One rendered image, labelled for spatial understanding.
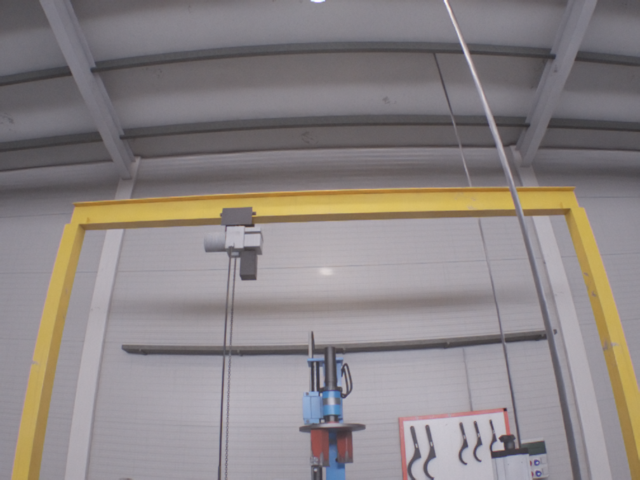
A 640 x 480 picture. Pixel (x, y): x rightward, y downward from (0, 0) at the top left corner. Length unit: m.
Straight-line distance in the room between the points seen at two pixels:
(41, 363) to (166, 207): 1.90
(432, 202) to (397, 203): 0.35
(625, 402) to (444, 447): 2.64
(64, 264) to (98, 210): 0.69
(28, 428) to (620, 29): 8.91
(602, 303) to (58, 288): 5.08
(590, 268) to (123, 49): 6.66
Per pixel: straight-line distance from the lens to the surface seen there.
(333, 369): 4.17
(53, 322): 4.48
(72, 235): 4.82
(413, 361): 6.26
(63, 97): 8.20
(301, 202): 4.36
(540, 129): 7.79
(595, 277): 4.59
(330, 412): 3.96
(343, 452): 4.12
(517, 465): 3.02
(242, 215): 4.24
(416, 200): 4.44
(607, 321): 4.47
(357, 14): 6.55
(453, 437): 6.17
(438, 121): 7.58
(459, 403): 6.28
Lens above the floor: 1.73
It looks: 29 degrees up
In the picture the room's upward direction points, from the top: 2 degrees counter-clockwise
